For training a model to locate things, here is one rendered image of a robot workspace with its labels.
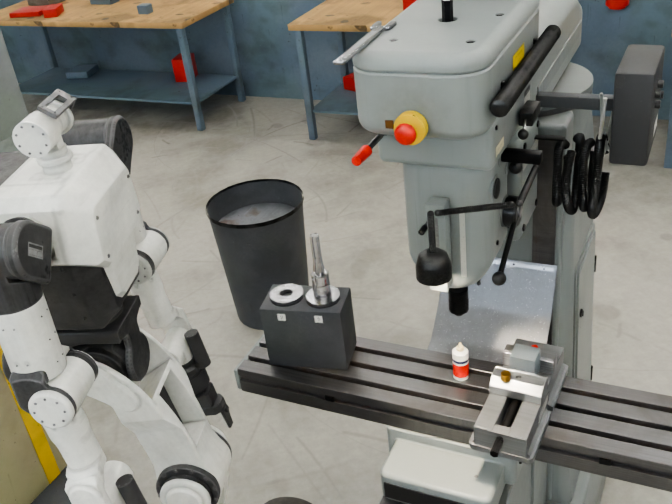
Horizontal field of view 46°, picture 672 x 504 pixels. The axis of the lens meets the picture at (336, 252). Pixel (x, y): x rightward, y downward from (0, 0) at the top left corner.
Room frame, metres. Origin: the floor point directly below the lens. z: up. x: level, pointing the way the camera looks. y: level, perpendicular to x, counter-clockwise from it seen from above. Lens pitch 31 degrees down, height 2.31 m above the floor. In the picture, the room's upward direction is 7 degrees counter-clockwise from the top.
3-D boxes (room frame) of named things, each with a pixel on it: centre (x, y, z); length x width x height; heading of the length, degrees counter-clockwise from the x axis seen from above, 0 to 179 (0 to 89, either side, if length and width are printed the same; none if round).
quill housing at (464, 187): (1.53, -0.28, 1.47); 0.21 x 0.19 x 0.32; 61
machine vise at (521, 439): (1.43, -0.40, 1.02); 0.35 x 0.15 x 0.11; 149
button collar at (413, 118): (1.33, -0.16, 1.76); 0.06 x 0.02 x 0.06; 61
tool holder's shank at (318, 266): (1.72, 0.05, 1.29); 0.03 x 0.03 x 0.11
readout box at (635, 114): (1.63, -0.71, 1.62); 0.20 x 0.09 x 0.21; 151
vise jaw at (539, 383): (1.41, -0.38, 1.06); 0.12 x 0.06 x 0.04; 59
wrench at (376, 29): (1.44, -0.10, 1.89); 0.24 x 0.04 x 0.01; 153
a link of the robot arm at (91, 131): (1.56, 0.47, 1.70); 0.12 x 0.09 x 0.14; 80
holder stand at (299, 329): (1.74, 0.10, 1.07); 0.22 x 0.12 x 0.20; 73
